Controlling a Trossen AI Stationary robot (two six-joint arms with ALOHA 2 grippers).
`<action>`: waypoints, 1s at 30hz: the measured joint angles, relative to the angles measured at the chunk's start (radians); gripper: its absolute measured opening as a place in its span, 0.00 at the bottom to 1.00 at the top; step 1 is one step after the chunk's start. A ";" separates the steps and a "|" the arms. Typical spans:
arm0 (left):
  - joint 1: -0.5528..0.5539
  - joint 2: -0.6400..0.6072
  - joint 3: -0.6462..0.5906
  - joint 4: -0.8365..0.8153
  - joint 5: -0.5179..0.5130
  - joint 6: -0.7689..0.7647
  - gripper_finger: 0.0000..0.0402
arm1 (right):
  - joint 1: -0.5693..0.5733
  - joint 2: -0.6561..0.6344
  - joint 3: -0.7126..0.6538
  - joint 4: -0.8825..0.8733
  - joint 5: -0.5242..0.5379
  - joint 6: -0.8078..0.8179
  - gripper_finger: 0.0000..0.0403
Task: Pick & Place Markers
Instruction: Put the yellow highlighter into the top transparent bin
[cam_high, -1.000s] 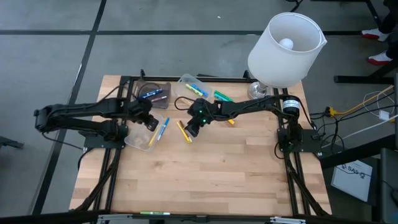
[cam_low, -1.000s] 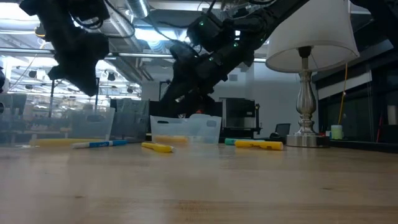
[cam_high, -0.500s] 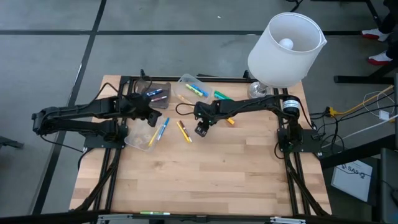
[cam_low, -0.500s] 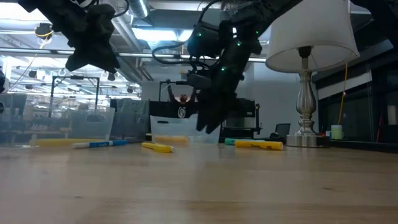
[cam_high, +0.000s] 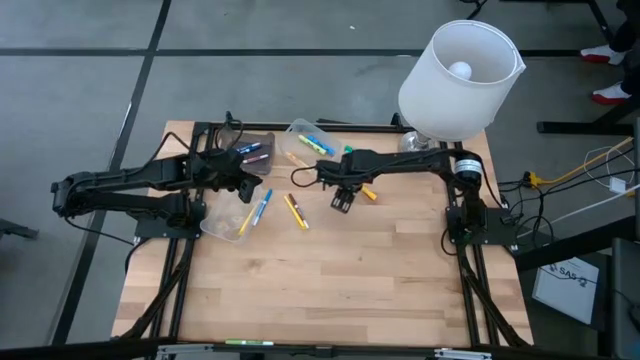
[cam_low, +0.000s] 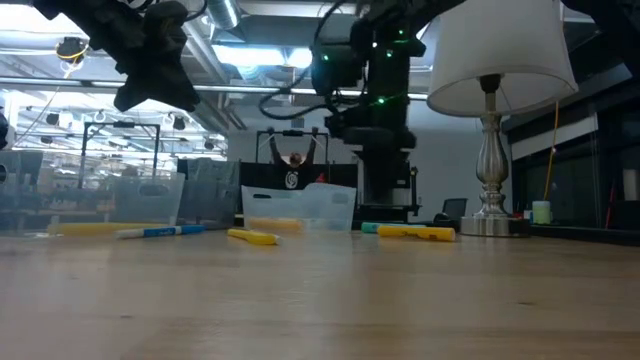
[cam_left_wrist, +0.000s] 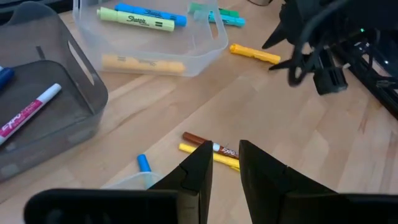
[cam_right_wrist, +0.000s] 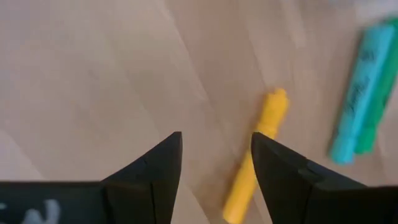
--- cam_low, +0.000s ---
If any light blue Expo marker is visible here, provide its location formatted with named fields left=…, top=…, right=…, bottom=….
left=114, top=224, right=208, bottom=240

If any silver lamp white shade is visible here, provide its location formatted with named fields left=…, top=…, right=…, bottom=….
left=426, top=0, right=580, bottom=237

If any black pull-up rack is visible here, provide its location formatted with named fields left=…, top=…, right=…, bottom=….
left=255, top=128, right=331, bottom=166

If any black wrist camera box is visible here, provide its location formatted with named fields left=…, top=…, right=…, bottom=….
left=309, top=43, right=364, bottom=97

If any yellow cable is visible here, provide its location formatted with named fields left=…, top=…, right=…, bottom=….
left=542, top=101, right=561, bottom=202

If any clear plastic handled bin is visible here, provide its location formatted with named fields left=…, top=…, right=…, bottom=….
left=241, top=182, right=358, bottom=234

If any pale green cup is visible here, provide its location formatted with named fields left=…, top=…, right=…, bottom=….
left=531, top=200, right=552, bottom=226

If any fluorescent ceiling light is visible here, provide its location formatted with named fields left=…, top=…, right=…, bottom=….
left=212, top=44, right=314, bottom=69

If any black ceiling cable reel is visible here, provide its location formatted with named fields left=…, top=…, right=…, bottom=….
left=55, top=37, right=90, bottom=64

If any silver ventilation duct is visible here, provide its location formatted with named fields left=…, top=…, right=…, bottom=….
left=204, top=0, right=244, bottom=31

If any person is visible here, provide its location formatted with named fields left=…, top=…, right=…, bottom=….
left=268, top=126, right=320, bottom=191

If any black office chair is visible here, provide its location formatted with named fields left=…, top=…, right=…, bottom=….
left=441, top=197, right=470, bottom=221

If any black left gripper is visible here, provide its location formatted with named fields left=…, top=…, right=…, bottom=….
left=74, top=0, right=201, bottom=114

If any grey tinted plastic bin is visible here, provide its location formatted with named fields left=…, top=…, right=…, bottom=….
left=176, top=158, right=242, bottom=227

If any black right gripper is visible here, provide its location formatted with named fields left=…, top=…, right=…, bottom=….
left=324, top=22, right=426, bottom=205

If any black metal rack frame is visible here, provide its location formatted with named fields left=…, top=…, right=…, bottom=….
left=78, top=121, right=161, bottom=190

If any clear shallow plastic bin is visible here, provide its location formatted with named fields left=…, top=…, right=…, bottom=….
left=0, top=149, right=187, bottom=237

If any yellow thick highlighter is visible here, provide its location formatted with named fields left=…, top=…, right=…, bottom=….
left=376, top=225, right=457, bottom=243

